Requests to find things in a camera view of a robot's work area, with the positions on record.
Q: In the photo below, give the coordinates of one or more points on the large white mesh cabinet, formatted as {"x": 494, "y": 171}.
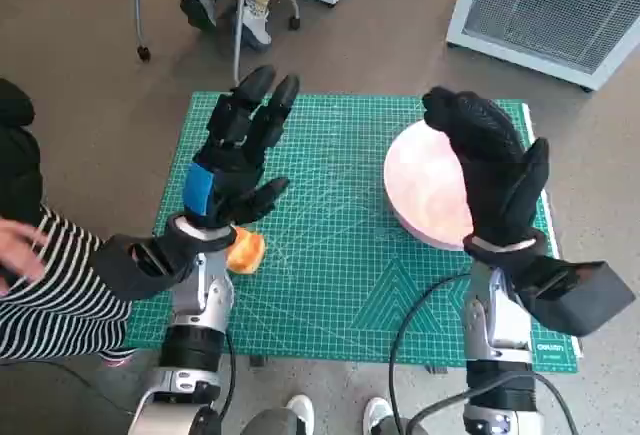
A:
{"x": 540, "y": 5}

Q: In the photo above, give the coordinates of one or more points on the rectangular orange twisted bread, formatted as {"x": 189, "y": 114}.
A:
{"x": 247, "y": 255}

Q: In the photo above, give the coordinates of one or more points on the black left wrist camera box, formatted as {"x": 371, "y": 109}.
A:
{"x": 125, "y": 270}

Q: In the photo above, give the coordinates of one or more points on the small black table bracket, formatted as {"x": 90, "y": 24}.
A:
{"x": 257, "y": 361}

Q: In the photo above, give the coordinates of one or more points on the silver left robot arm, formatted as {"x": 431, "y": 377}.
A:
{"x": 200, "y": 300}

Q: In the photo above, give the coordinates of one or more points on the silver metal pole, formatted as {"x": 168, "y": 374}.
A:
{"x": 240, "y": 30}

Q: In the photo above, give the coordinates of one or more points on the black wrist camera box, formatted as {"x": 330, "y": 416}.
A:
{"x": 585, "y": 300}
{"x": 125, "y": 270}

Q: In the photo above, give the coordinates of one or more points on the person beside robot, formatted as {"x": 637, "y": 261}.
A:
{"x": 50, "y": 305}

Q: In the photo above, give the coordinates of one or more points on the pink bowl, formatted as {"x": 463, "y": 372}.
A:
{"x": 425, "y": 190}

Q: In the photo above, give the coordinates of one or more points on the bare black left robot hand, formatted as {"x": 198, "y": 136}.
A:
{"x": 235, "y": 180}

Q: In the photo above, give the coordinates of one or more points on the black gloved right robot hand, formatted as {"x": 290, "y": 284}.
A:
{"x": 495, "y": 180}

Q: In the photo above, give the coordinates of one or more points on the wide black table bracket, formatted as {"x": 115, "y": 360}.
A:
{"x": 435, "y": 369}

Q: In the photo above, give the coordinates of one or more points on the person with white shoes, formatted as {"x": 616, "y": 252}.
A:
{"x": 302, "y": 407}

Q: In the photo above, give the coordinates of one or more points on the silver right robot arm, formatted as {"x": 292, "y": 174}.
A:
{"x": 495, "y": 325}

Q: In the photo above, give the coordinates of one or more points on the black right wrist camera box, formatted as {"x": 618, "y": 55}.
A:
{"x": 585, "y": 300}

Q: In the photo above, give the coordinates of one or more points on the green cutting mat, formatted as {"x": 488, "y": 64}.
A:
{"x": 325, "y": 205}

